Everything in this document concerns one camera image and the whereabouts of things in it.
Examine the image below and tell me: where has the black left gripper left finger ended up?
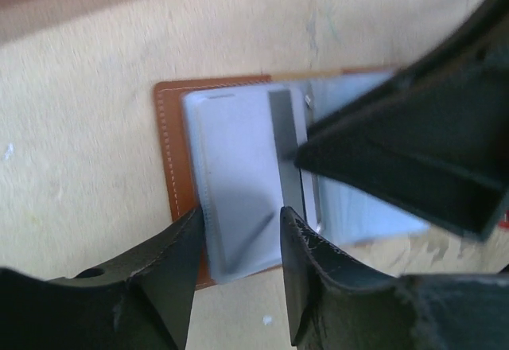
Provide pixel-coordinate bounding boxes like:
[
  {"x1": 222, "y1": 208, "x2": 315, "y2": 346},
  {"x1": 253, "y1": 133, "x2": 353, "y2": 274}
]
[{"x1": 1, "y1": 208, "x2": 204, "y2": 349}]

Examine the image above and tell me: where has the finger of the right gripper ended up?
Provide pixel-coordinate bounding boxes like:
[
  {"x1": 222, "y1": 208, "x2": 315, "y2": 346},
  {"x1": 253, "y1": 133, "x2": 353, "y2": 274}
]
[{"x1": 295, "y1": 0, "x2": 508, "y2": 241}]

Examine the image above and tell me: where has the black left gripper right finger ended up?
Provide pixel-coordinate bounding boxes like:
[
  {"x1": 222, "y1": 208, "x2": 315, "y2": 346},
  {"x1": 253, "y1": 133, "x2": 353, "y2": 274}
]
[{"x1": 280, "y1": 207, "x2": 508, "y2": 349}]

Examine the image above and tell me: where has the brown leather card holder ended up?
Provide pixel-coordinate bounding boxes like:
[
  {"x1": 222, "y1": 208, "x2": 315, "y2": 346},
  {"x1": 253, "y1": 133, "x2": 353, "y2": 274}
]
[{"x1": 153, "y1": 68, "x2": 429, "y2": 289}]

